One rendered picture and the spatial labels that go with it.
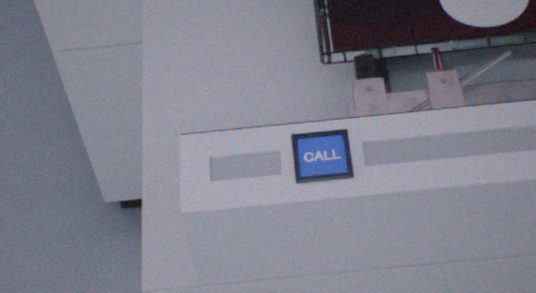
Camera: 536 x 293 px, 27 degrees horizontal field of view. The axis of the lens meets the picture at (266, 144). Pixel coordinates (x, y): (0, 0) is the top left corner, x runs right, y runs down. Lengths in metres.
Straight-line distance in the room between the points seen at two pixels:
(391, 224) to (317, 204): 0.09
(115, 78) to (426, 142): 0.87
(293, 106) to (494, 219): 0.30
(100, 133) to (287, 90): 0.73
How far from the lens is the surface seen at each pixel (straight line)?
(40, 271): 2.21
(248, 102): 1.30
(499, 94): 1.23
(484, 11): 1.28
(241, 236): 1.09
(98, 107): 1.92
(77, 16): 1.76
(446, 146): 1.09
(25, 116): 2.44
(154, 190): 1.25
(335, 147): 1.08
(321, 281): 1.18
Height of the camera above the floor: 1.83
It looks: 53 degrees down
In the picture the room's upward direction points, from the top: 7 degrees counter-clockwise
